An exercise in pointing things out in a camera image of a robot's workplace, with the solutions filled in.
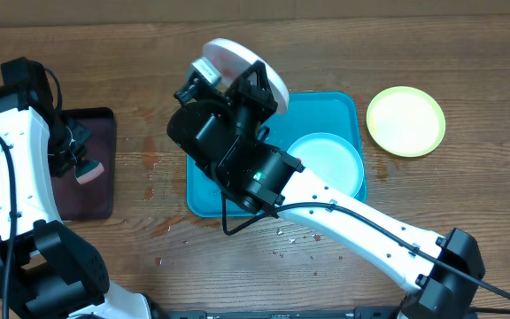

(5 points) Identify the green and pink sponge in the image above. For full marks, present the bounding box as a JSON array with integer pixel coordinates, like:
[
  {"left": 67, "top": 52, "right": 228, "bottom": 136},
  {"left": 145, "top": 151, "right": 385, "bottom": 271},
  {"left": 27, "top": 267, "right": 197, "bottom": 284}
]
[{"left": 74, "top": 159, "right": 104, "bottom": 184}]

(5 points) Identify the white plate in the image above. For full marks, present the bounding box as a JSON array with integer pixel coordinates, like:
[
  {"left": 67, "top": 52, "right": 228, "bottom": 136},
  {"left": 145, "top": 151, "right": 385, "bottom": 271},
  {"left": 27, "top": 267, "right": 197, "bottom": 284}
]
[{"left": 201, "top": 37, "right": 290, "bottom": 115}]

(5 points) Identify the light blue plate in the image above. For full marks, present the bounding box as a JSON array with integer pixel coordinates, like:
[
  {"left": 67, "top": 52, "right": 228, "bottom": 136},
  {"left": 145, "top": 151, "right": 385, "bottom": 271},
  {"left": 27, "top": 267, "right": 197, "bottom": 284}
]
[{"left": 288, "top": 132, "right": 365, "bottom": 198}]

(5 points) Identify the yellow-green plate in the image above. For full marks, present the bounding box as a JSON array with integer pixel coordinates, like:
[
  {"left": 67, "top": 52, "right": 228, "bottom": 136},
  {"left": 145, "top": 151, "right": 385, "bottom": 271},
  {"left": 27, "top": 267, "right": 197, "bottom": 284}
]
[{"left": 366, "top": 86, "right": 446, "bottom": 158}]

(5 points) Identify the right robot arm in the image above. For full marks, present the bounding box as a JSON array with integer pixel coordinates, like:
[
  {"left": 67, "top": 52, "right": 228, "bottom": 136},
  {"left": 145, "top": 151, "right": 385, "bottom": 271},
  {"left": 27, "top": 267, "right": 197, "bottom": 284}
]
[{"left": 167, "top": 58, "right": 484, "bottom": 318}]

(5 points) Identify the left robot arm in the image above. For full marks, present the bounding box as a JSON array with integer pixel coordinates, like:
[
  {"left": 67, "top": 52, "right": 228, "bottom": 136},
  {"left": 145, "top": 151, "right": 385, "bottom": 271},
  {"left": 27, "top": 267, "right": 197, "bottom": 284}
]
[{"left": 0, "top": 57, "right": 163, "bottom": 319}]

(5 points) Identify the black water tray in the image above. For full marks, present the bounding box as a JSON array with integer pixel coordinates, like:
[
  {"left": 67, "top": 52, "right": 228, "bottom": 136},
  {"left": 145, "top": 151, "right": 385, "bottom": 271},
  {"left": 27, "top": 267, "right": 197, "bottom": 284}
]
[{"left": 51, "top": 107, "right": 117, "bottom": 221}]

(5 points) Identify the blue plastic serving tray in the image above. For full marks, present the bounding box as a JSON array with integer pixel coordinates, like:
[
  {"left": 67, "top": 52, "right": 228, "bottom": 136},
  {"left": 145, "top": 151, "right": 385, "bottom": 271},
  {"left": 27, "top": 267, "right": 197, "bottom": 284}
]
[{"left": 186, "top": 91, "right": 368, "bottom": 219}]

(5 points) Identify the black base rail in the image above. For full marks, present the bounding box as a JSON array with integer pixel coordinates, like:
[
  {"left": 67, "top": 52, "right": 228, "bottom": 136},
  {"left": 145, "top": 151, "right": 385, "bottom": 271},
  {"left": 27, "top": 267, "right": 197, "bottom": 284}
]
[{"left": 161, "top": 306, "right": 398, "bottom": 319}]

